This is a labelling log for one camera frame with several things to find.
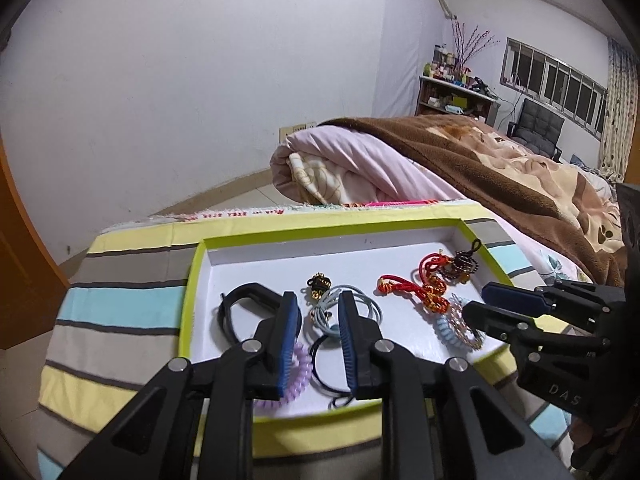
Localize gold beaded bracelet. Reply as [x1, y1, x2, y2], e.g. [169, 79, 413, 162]
[447, 294, 486, 350]

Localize striped cloth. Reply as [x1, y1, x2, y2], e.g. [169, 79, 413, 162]
[37, 202, 576, 480]

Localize dark beaded hair tie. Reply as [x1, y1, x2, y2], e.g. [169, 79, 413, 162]
[440, 239, 483, 286]

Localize light blue coil hair tie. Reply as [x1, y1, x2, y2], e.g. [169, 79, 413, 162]
[432, 310, 468, 348]

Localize barred window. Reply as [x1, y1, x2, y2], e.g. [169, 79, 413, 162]
[499, 37, 608, 141]

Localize green shallow box white inside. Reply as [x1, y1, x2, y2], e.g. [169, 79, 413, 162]
[177, 215, 523, 461]

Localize group of bottles and jars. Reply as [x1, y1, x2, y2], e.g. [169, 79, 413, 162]
[424, 45, 473, 83]

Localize grey bedding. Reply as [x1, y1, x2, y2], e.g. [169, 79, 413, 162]
[570, 155, 618, 201]

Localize black wristband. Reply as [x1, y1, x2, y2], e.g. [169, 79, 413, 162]
[217, 282, 286, 346]

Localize purple coil hair tie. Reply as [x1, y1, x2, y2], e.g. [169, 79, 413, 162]
[252, 342, 312, 411]

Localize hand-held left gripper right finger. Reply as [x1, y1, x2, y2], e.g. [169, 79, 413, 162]
[337, 290, 571, 480]

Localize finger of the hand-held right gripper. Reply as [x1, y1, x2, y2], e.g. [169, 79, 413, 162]
[461, 301, 611, 361]
[482, 281, 601, 333]

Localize gold charm hair tie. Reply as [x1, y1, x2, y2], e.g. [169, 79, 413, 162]
[301, 272, 333, 303]

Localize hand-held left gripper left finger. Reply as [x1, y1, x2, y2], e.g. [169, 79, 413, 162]
[62, 291, 301, 480]

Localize brown patterned blanket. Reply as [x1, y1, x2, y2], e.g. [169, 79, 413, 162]
[320, 114, 626, 286]

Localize wall socket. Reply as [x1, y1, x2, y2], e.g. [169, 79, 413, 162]
[278, 121, 319, 138]

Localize thin black hair tie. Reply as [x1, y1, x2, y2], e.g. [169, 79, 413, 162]
[306, 335, 358, 411]

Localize wooden shelf desk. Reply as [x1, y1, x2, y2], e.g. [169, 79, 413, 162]
[416, 76, 501, 126]

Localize pink quilt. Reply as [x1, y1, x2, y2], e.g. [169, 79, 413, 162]
[270, 126, 566, 286]

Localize grey blue hair tie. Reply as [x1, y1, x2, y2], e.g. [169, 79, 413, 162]
[305, 284, 383, 341]

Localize black chair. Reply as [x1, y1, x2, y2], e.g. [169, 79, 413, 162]
[507, 98, 566, 161]

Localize patterned curtain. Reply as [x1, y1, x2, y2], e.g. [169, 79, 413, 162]
[598, 37, 640, 183]

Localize fringed towel with red print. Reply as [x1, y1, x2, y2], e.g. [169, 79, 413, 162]
[100, 199, 471, 231]

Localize decorative branches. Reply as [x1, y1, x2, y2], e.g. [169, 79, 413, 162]
[451, 20, 498, 68]

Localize orange wooden door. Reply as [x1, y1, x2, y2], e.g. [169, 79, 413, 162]
[0, 135, 68, 351]

